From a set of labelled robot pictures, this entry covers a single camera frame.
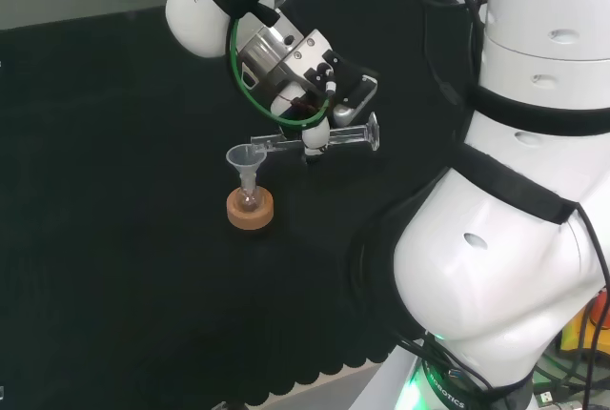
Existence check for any clear graduated cylinder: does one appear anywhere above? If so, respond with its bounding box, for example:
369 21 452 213
249 111 383 154

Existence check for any cork ring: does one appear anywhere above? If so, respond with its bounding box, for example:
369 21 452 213
226 187 275 232

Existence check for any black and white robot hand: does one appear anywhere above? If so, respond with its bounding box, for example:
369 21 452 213
269 29 380 169

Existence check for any black bench cloth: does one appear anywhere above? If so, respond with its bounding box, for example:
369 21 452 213
0 0 482 410

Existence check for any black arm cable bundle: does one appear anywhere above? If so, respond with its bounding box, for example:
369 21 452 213
378 0 492 111

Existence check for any round-bottom glass flask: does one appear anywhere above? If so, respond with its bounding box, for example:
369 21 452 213
237 179 261 214

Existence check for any clear plastic funnel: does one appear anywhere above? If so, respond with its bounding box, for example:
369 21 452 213
225 143 270 193

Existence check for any green cable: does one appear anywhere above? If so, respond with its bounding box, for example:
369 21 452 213
229 0 333 126

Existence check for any yellow stop button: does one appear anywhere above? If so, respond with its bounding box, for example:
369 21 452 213
559 285 610 364

